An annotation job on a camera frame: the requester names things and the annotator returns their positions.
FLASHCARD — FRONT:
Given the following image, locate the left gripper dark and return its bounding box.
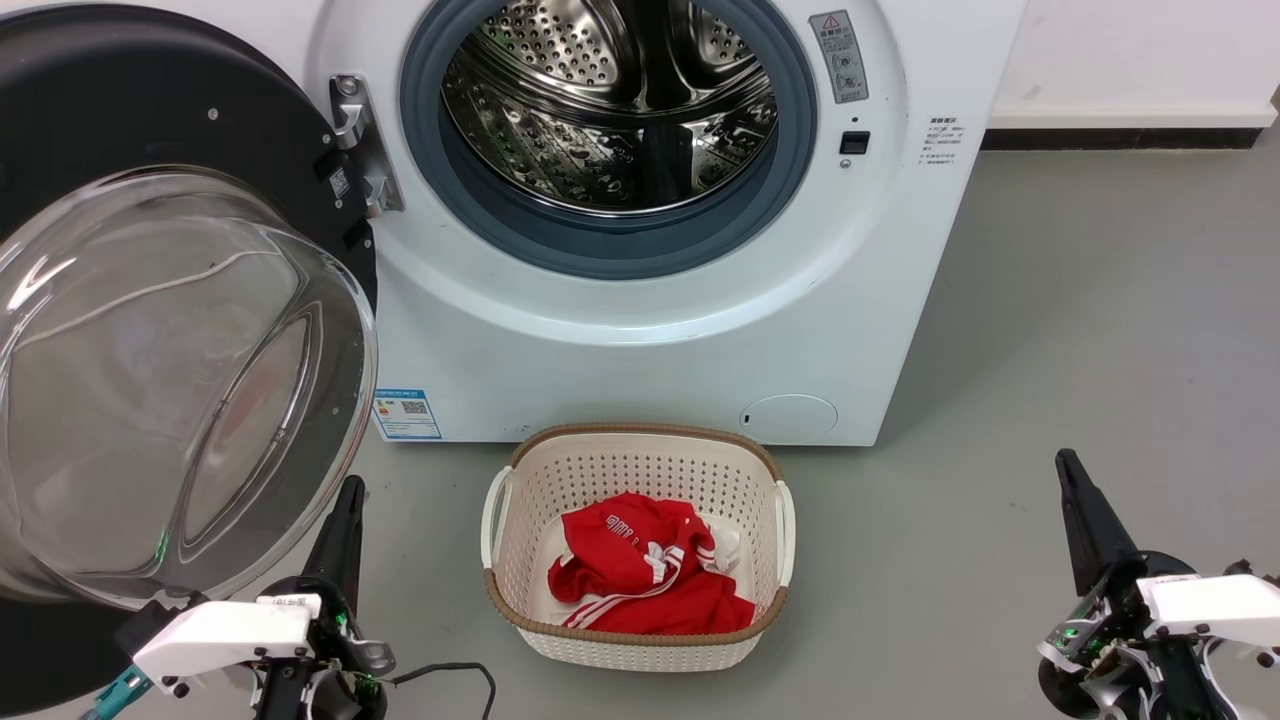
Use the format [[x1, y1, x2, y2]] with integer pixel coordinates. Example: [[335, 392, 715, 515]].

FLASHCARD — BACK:
[[255, 475, 396, 679]]

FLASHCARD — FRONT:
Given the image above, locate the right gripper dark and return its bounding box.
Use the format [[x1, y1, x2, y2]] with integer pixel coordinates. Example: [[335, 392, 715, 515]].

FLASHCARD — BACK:
[[1037, 448, 1201, 674]]

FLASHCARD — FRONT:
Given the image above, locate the black round glass washer door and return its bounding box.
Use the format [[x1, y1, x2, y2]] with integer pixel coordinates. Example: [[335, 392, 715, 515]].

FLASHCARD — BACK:
[[0, 5, 381, 716]]

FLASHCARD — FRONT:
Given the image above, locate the white front-load washing machine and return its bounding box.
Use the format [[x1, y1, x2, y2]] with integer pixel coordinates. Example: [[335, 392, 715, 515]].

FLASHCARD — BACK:
[[190, 0, 1029, 448]]

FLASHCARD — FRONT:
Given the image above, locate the metal door hinge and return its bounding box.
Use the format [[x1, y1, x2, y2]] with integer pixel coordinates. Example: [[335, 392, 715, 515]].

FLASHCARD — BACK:
[[330, 73, 405, 219]]

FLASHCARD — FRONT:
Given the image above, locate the blue energy label sticker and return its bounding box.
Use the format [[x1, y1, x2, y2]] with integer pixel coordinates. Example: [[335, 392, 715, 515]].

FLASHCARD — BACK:
[[372, 388, 443, 441]]

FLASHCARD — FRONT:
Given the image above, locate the red garment with white stripes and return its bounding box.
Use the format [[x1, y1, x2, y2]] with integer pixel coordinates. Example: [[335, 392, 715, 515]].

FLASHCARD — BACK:
[[547, 492, 757, 636]]

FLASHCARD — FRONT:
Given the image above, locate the cream plastic laundry basket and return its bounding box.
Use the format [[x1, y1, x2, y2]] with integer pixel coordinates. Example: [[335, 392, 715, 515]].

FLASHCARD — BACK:
[[481, 422, 797, 673]]

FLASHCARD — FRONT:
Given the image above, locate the round white filter cover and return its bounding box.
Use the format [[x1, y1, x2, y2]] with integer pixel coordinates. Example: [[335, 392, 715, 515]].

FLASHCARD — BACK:
[[740, 394, 839, 446]]

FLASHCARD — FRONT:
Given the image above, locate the white cloth piece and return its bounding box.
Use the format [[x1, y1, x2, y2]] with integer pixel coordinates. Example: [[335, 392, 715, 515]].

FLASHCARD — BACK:
[[705, 522, 749, 576]]

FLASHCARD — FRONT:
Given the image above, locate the small printed text sticker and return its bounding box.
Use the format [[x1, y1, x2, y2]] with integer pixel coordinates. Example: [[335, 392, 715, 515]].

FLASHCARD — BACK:
[[920, 115, 967, 168]]

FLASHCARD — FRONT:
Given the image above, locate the grey warning sticker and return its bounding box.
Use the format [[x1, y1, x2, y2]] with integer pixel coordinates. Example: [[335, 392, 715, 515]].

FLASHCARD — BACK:
[[808, 10, 869, 105]]

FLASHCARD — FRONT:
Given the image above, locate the thick white floor cable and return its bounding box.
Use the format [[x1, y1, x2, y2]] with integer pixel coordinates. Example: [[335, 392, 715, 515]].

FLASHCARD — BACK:
[[10, 250, 273, 351]]

